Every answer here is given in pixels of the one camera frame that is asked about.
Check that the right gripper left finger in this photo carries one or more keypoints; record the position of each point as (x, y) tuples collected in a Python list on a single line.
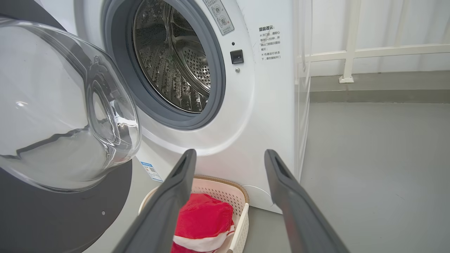
[(165, 211)]

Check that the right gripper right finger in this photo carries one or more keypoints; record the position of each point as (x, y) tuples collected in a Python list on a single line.
[(299, 211)]

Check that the red garment wide white panel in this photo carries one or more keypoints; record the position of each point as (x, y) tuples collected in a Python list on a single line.
[(204, 214)]

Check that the round glass washing machine door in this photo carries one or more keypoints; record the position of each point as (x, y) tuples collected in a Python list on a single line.
[(52, 211)]

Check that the cream laundry basket brown rim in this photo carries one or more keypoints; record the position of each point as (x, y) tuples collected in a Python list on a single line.
[(239, 218)]

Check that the white front-load washing machine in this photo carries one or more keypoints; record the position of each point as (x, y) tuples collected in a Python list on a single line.
[(253, 105)]

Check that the grey rubber door gasket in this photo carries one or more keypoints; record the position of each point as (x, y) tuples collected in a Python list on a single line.
[(117, 52)]

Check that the black door latch socket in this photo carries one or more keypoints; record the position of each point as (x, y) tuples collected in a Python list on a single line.
[(237, 57)]

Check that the round white filter cover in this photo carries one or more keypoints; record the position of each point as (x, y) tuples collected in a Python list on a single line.
[(260, 200)]

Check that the blue energy label sticker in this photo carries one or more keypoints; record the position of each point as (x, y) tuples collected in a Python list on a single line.
[(152, 172)]

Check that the steel washer drum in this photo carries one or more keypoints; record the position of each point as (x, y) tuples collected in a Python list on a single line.
[(165, 63)]

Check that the black printed text label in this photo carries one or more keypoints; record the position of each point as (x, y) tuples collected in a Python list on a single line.
[(270, 42)]

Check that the white metal railing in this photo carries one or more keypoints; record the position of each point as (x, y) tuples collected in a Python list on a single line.
[(351, 42)]

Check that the grey warning sticker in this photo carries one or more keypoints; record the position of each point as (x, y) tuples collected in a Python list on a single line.
[(219, 15)]

